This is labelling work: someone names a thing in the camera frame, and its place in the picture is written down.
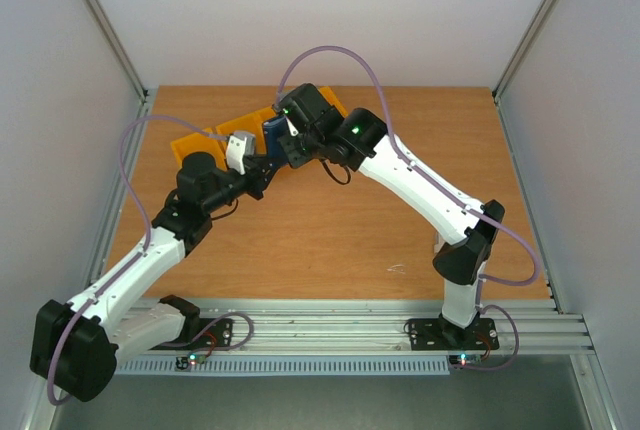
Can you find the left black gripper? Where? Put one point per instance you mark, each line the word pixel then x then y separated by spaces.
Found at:
pixel 257 169

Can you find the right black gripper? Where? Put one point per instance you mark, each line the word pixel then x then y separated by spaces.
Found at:
pixel 293 148

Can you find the blue card holder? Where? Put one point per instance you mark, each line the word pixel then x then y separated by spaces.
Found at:
pixel 273 129

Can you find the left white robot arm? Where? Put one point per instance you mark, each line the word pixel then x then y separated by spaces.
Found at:
pixel 77 345

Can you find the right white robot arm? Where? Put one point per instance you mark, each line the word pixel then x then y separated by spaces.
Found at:
pixel 362 143

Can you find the beige card holder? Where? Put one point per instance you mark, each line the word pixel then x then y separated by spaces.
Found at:
pixel 437 243

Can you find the yellow bin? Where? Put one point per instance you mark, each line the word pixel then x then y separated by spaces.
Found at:
pixel 251 123
pixel 264 115
pixel 333 100
pixel 199 142

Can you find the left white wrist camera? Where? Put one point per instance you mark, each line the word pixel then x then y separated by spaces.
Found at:
pixel 239 145

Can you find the aluminium rail frame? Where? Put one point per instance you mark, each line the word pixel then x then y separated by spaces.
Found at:
pixel 353 327

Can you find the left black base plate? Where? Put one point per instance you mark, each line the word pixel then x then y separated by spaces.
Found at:
pixel 215 332

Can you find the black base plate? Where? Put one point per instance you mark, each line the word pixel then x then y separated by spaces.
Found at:
pixel 430 334
pixel 215 332

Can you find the grey slotted cable duct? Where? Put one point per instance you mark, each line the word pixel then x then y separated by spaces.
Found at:
pixel 277 366

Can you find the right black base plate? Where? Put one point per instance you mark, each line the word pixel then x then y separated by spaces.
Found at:
pixel 430 334

